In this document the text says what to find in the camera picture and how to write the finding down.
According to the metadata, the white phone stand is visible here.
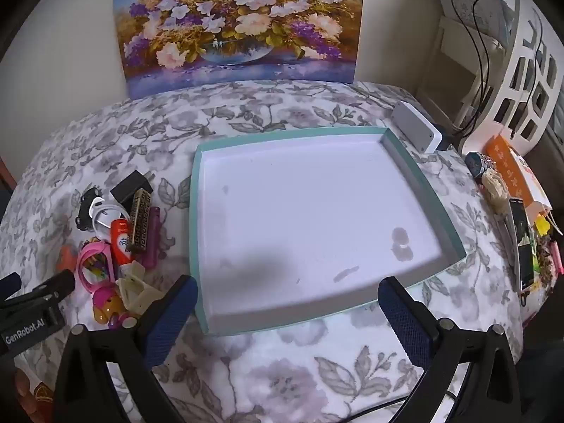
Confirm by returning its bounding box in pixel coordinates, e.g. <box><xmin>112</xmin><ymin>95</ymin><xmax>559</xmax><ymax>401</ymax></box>
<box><xmin>498</xmin><ymin>216</ymin><xmax>518</xmax><ymax>274</ymax></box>

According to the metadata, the black plug adapter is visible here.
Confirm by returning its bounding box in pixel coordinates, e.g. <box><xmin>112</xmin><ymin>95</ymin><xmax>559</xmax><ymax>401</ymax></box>
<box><xmin>429</xmin><ymin>123</ymin><xmax>459</xmax><ymax>151</ymax></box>

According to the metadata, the white patterned box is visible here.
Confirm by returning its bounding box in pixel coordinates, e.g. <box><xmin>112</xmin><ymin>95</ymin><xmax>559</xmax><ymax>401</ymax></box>
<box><xmin>434</xmin><ymin>0</ymin><xmax>516</xmax><ymax>49</ymax></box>

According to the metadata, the teal and white tray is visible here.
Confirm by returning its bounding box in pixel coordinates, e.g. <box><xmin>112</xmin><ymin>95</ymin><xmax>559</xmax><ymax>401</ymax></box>
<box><xmin>189</xmin><ymin>126</ymin><xmax>467</xmax><ymax>336</ymax></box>

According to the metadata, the beige crochet piece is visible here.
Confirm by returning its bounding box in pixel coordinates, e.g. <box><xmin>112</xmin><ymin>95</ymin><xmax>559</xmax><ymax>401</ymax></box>
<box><xmin>482</xmin><ymin>171</ymin><xmax>509</xmax><ymax>212</ymax></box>

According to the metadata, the brown wooden furniture edge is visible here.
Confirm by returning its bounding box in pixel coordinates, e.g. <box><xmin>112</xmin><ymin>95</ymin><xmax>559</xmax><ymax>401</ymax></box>
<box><xmin>0</xmin><ymin>154</ymin><xmax>18</xmax><ymax>195</ymax></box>

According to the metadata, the orange eraser packet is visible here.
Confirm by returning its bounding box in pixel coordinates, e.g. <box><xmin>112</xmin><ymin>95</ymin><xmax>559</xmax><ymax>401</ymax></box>
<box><xmin>57</xmin><ymin>247</ymin><xmax>82</xmax><ymax>271</ymax></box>

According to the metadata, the purple lighter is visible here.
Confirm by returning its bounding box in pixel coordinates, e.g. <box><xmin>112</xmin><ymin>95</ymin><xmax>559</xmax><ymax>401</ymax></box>
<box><xmin>143</xmin><ymin>206</ymin><xmax>163</xmax><ymax>269</ymax></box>

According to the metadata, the pink brown pup toy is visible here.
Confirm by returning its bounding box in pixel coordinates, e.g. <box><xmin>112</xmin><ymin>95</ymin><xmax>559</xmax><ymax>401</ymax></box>
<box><xmin>92</xmin><ymin>286</ymin><xmax>137</xmax><ymax>329</ymax></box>

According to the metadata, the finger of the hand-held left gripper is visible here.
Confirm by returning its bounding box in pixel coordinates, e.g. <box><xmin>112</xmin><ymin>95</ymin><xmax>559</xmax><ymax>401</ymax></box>
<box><xmin>0</xmin><ymin>273</ymin><xmax>22</xmax><ymax>298</ymax></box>
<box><xmin>24</xmin><ymin>270</ymin><xmax>75</xmax><ymax>307</ymax></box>

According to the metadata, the red small bottle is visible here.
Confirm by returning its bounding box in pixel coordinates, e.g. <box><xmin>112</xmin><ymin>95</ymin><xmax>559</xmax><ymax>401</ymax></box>
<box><xmin>109</xmin><ymin>219</ymin><xmax>133</xmax><ymax>274</ymax></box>

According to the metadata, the pink marker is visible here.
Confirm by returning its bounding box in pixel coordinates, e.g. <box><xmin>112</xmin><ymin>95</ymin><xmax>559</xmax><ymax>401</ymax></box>
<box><xmin>550</xmin><ymin>241</ymin><xmax>564</xmax><ymax>276</ymax></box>

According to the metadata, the black power adapter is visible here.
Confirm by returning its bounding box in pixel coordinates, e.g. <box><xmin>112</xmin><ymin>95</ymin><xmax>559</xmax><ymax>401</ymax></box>
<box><xmin>109</xmin><ymin>170</ymin><xmax>155</xmax><ymax>206</ymax></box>

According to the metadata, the orange box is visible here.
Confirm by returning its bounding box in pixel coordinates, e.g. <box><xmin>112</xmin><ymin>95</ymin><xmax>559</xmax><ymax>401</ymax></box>
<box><xmin>485</xmin><ymin>136</ymin><xmax>551</xmax><ymax>212</ymax></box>

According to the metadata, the flower painting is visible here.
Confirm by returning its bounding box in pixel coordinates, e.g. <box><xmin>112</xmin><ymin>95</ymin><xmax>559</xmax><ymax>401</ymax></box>
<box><xmin>112</xmin><ymin>0</ymin><xmax>367</xmax><ymax>100</ymax></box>

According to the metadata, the white rectangular device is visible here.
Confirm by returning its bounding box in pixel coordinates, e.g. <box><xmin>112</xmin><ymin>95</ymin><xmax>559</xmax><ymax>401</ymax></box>
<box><xmin>392</xmin><ymin>101</ymin><xmax>442</xmax><ymax>154</ymax></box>

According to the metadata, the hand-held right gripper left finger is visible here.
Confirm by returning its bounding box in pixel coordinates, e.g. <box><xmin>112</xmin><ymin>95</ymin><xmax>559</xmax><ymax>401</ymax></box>
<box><xmin>53</xmin><ymin>274</ymin><xmax>199</xmax><ymax>423</ymax></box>

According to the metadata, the blue round tin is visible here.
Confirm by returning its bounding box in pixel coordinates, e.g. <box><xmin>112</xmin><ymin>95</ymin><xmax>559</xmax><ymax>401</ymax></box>
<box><xmin>466</xmin><ymin>152</ymin><xmax>496</xmax><ymax>179</ymax></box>

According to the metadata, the smartphone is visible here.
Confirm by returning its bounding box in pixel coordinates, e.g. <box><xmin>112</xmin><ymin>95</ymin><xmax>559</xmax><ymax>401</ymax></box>
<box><xmin>509</xmin><ymin>197</ymin><xmax>536</xmax><ymax>292</ymax></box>

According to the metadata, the grey floral blanket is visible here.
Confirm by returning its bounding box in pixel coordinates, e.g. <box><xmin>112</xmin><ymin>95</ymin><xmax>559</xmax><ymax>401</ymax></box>
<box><xmin>0</xmin><ymin>79</ymin><xmax>525</xmax><ymax>423</ymax></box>

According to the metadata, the white wristband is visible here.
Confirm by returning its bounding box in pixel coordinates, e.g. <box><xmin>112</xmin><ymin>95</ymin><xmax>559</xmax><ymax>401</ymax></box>
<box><xmin>88</xmin><ymin>198</ymin><xmax>128</xmax><ymax>232</ymax></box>

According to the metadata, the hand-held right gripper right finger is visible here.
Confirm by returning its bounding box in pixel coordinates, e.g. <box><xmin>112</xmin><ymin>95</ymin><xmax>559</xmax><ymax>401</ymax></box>
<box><xmin>378</xmin><ymin>277</ymin><xmax>534</xmax><ymax>423</ymax></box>

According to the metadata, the black cable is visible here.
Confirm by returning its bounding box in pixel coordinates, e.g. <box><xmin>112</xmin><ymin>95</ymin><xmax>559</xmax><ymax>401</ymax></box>
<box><xmin>449</xmin><ymin>0</ymin><xmax>547</xmax><ymax>135</ymax></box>
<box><xmin>344</xmin><ymin>388</ymin><xmax>459</xmax><ymax>423</ymax></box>

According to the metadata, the white lattice chair back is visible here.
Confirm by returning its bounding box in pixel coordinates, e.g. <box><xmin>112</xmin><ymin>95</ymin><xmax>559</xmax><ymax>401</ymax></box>
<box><xmin>458</xmin><ymin>0</ymin><xmax>564</xmax><ymax>155</ymax></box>

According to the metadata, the black toy car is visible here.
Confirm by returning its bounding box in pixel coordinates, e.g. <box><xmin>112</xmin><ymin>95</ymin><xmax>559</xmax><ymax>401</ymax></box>
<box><xmin>75</xmin><ymin>187</ymin><xmax>100</xmax><ymax>230</ymax></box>

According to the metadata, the gold black patterned lighter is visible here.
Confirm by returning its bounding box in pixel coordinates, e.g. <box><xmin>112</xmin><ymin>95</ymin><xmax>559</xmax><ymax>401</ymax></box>
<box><xmin>128</xmin><ymin>189</ymin><xmax>155</xmax><ymax>252</ymax></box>

